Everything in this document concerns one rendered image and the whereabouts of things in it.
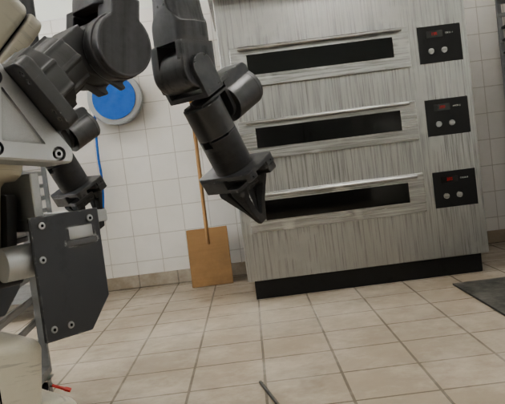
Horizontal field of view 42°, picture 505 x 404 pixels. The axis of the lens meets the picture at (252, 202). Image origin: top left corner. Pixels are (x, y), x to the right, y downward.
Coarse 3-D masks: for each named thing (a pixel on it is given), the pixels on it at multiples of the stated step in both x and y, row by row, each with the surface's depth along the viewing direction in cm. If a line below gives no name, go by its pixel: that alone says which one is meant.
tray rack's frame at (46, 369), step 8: (32, 280) 257; (32, 288) 257; (32, 296) 257; (40, 320) 258; (40, 328) 258; (40, 336) 258; (40, 344) 258; (48, 352) 260; (48, 360) 259; (48, 368) 257; (48, 376) 256; (48, 384) 252
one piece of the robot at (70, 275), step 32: (32, 192) 84; (32, 224) 81; (64, 224) 84; (96, 224) 88; (0, 256) 81; (32, 256) 81; (64, 256) 84; (96, 256) 88; (0, 288) 85; (64, 288) 84; (96, 288) 87; (64, 320) 84; (96, 320) 87
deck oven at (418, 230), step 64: (256, 0) 390; (320, 0) 391; (384, 0) 391; (448, 0) 391; (256, 64) 389; (320, 64) 390; (384, 64) 391; (448, 64) 394; (256, 128) 392; (320, 128) 392; (384, 128) 392; (448, 128) 395; (320, 192) 395; (384, 192) 395; (448, 192) 398; (256, 256) 400; (320, 256) 400; (384, 256) 400; (448, 256) 401
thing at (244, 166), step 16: (208, 144) 92; (224, 144) 91; (240, 144) 92; (224, 160) 92; (240, 160) 92; (256, 160) 93; (272, 160) 93; (208, 176) 96; (224, 176) 93; (240, 176) 90; (256, 176) 91
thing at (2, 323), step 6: (30, 300) 256; (18, 306) 238; (24, 306) 246; (12, 312) 230; (18, 312) 238; (6, 318) 223; (12, 318) 229; (0, 324) 215; (6, 324) 222; (0, 330) 214
